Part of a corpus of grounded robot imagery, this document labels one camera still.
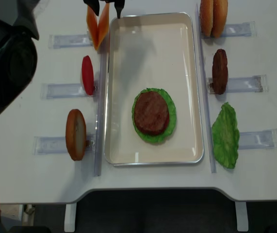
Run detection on clear holder right buns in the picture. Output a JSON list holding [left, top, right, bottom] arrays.
[[200, 21, 257, 39]]

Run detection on sesame bun half left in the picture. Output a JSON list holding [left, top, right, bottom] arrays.
[[199, 0, 213, 37]]

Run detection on brown meat patty on tray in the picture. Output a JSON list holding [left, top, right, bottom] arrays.
[[134, 91, 169, 136]]

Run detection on clear long rail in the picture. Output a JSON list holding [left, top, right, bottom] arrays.
[[196, 3, 216, 173], [94, 52, 107, 177]]

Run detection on clear holder patty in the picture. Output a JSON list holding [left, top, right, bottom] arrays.
[[206, 75, 269, 95]]

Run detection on green lettuce leaf standing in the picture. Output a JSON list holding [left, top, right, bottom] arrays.
[[212, 102, 240, 169]]

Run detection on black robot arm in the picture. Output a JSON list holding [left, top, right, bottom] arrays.
[[0, 0, 39, 114]]

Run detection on green lettuce leaf on tray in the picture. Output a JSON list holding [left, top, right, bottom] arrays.
[[131, 88, 177, 144]]

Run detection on clear holder left bun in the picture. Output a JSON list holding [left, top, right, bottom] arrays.
[[33, 136, 68, 155]]

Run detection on brown meat patty standing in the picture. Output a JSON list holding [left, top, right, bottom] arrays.
[[212, 49, 228, 95]]

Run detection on clear holder tomato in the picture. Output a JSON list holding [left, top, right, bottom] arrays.
[[40, 83, 89, 100]]

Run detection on red tomato slice standing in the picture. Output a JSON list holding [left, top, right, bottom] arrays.
[[81, 55, 95, 96]]

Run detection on clear holder lettuce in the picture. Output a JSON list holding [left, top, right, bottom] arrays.
[[239, 129, 277, 150]]

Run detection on silver rectangular metal tray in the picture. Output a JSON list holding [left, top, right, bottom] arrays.
[[103, 12, 204, 166]]

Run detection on clear holder cheese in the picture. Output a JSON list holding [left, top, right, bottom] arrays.
[[48, 34, 93, 49]]

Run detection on bun half right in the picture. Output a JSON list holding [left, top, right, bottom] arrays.
[[212, 0, 228, 38]]

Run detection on clear long rail right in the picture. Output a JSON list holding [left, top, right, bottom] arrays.
[[196, 3, 216, 173]]

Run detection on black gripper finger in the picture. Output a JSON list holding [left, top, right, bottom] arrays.
[[83, 0, 100, 16], [105, 0, 125, 19]]

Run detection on clear long rail left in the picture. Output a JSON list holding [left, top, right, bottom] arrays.
[[94, 52, 107, 177]]

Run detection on orange cheese slice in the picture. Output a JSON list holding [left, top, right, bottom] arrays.
[[96, 3, 110, 50], [86, 6, 98, 50]]

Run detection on bun half standing left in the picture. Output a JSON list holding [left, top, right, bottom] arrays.
[[65, 109, 86, 161]]

